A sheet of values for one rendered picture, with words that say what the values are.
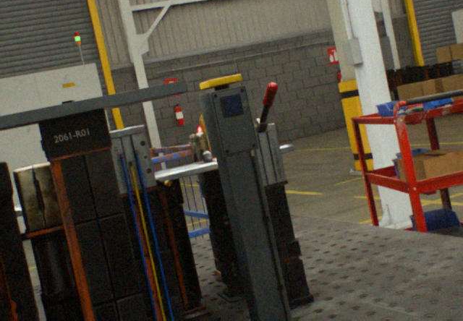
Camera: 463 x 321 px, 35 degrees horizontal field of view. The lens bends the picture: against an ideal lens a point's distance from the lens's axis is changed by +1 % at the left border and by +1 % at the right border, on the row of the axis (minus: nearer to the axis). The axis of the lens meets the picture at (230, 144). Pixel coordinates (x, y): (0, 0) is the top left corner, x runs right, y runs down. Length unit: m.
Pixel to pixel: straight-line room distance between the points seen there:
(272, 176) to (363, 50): 3.94
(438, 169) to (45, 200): 2.45
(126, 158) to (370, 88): 4.08
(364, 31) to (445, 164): 2.02
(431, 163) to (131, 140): 2.32
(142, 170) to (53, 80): 8.19
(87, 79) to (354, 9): 5.00
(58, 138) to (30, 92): 8.30
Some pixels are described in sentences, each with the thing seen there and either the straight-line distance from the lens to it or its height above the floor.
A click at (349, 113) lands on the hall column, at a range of 8.62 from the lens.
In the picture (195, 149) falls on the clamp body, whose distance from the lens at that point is 1.78.
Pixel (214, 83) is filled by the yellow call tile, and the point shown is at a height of 1.15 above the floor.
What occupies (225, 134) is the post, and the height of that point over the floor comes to 1.07.
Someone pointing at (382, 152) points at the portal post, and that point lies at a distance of 5.35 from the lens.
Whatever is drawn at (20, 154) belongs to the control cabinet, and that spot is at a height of 1.05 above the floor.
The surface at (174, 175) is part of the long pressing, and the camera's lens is 1.48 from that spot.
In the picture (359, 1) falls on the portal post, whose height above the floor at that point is 1.64.
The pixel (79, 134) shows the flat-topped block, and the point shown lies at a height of 1.12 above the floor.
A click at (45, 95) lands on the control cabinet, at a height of 1.70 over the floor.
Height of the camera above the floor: 1.11
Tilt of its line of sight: 3 degrees down
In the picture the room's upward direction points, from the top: 12 degrees counter-clockwise
